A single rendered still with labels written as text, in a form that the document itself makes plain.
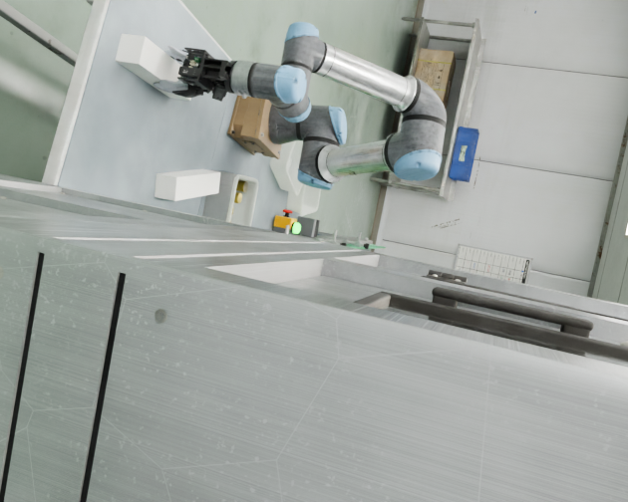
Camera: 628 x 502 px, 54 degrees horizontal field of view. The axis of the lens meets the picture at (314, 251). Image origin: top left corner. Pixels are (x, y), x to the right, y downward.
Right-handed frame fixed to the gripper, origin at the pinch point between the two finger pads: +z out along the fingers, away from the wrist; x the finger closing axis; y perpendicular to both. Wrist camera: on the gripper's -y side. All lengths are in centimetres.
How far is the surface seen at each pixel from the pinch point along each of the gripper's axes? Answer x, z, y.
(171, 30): -12.0, 4.2, -6.0
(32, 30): -13, 59, -20
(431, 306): 39, -77, 64
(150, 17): -10.7, 4.2, 3.6
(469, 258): -21, -48, -658
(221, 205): 24.9, -1.6, -43.2
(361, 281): 38, -69, 57
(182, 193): 25.8, -1.9, -18.7
